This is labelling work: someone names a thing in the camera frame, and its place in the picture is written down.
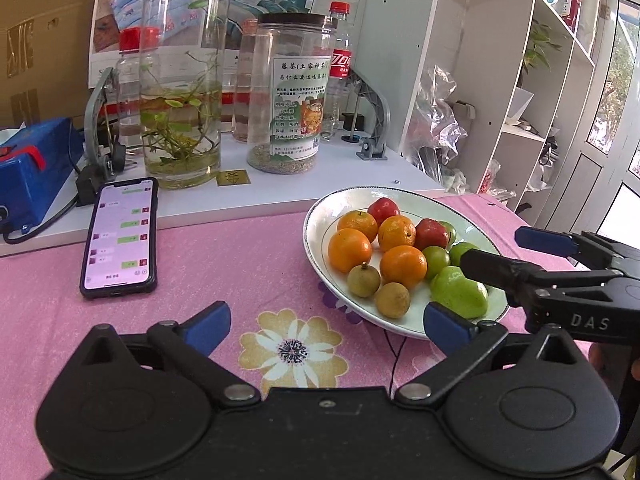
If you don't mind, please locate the orange tangerine in plate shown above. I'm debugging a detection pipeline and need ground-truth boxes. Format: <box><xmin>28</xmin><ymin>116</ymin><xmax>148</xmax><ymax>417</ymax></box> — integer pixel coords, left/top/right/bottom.
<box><xmin>337</xmin><ymin>210</ymin><xmax>378</xmax><ymax>243</ymax></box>

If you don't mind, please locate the crumpled clear plastic bag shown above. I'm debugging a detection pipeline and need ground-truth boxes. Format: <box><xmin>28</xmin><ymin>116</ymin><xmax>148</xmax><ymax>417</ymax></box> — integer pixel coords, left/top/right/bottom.
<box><xmin>402</xmin><ymin>65</ymin><xmax>469</xmax><ymax>195</ymax></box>

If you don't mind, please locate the right hand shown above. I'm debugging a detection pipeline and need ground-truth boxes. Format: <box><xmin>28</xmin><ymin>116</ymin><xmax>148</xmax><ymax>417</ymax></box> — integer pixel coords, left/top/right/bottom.
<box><xmin>588</xmin><ymin>344</ymin><xmax>639</xmax><ymax>392</ymax></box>

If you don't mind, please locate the cardboard box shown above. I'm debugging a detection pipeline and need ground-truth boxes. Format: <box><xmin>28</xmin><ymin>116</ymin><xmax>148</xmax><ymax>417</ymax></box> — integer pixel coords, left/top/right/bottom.
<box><xmin>1</xmin><ymin>0</ymin><xmax>94</xmax><ymax>128</ymax></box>

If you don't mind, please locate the small green jujube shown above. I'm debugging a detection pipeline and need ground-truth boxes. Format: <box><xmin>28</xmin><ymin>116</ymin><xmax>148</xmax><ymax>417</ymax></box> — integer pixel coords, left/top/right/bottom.
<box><xmin>422</xmin><ymin>246</ymin><xmax>450</xmax><ymax>281</ymax></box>
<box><xmin>438</xmin><ymin>220</ymin><xmax>458</xmax><ymax>248</ymax></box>

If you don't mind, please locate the black smartphone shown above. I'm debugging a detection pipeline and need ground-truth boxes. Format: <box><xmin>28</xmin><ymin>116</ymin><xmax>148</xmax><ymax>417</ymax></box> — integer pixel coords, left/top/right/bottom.
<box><xmin>79</xmin><ymin>177</ymin><xmax>158</xmax><ymax>299</ymax></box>

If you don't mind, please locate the clear plastic tea jar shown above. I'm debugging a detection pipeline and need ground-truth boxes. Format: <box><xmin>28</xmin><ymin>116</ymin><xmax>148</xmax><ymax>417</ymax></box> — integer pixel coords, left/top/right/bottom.
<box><xmin>247</xmin><ymin>13</ymin><xmax>336</xmax><ymax>174</ymax></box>

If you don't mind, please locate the white ceramic plate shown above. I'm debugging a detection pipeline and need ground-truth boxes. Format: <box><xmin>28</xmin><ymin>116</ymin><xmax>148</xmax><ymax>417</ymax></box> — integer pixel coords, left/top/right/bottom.
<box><xmin>303</xmin><ymin>186</ymin><xmax>508</xmax><ymax>339</ymax></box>

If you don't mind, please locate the blue power box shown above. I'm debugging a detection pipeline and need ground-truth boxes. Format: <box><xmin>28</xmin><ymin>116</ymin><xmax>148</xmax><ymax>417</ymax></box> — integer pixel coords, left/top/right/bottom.
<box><xmin>0</xmin><ymin>118</ymin><xmax>84</xmax><ymax>232</ymax></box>

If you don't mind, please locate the cola plastic bottle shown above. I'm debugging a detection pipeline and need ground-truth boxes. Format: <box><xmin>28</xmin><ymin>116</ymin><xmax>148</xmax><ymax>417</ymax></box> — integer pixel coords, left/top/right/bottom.
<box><xmin>320</xmin><ymin>1</ymin><xmax>352</xmax><ymax>142</ymax></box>

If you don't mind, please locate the white shelf unit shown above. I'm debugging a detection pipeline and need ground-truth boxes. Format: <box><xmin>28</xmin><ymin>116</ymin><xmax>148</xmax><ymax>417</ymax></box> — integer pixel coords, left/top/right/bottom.
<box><xmin>354</xmin><ymin>0</ymin><xmax>593</xmax><ymax>221</ymax></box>

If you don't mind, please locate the grey arch bracket right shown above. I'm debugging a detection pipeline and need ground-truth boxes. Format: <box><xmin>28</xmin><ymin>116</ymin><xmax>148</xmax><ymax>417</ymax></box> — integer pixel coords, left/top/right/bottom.
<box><xmin>347</xmin><ymin>68</ymin><xmax>392</xmax><ymax>162</ymax></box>

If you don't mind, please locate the orange tangerine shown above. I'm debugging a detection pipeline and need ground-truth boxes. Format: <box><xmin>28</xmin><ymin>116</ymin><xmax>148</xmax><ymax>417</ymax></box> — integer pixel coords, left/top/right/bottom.
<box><xmin>378</xmin><ymin>214</ymin><xmax>416</xmax><ymax>252</ymax></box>
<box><xmin>380</xmin><ymin>246</ymin><xmax>427</xmax><ymax>289</ymax></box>
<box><xmin>337</xmin><ymin>210</ymin><xmax>378</xmax><ymax>243</ymax></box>

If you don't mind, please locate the grey arch bracket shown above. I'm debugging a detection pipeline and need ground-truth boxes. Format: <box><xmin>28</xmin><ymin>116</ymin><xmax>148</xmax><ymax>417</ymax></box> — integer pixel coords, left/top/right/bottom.
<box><xmin>84</xmin><ymin>67</ymin><xmax>126</xmax><ymax>181</ymax></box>
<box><xmin>347</xmin><ymin>68</ymin><xmax>392</xmax><ymax>162</ymax></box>

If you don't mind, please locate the gold square sticker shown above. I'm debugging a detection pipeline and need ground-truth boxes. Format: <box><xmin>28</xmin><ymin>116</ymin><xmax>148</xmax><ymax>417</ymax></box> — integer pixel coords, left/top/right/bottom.
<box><xmin>216</xmin><ymin>169</ymin><xmax>250</xmax><ymax>186</ymax></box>

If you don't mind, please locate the grey arch bracket left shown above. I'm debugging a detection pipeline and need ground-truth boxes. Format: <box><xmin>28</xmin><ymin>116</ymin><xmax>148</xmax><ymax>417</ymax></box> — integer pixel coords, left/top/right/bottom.
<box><xmin>84</xmin><ymin>67</ymin><xmax>126</xmax><ymax>181</ymax></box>

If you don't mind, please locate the large green jujube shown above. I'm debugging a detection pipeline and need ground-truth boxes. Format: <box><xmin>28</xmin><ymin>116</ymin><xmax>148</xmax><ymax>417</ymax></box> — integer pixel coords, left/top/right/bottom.
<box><xmin>430</xmin><ymin>266</ymin><xmax>489</xmax><ymax>320</ymax></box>

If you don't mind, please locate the red small apple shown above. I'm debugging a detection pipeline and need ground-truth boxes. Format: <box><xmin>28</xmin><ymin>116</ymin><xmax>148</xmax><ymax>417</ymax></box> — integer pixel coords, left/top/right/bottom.
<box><xmin>368</xmin><ymin>197</ymin><xmax>400</xmax><ymax>226</ymax></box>
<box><xmin>413</xmin><ymin>218</ymin><xmax>449</xmax><ymax>250</ymax></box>

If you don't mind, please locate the glass vase with plant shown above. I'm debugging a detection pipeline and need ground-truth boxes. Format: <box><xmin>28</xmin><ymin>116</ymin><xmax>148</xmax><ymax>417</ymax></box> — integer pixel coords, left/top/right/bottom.
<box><xmin>139</xmin><ymin>0</ymin><xmax>230</xmax><ymax>190</ymax></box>

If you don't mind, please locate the yellow-brown longan fruit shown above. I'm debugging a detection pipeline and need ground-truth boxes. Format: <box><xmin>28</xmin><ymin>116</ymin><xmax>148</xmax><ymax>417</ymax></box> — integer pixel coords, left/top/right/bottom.
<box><xmin>347</xmin><ymin>263</ymin><xmax>381</xmax><ymax>298</ymax></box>

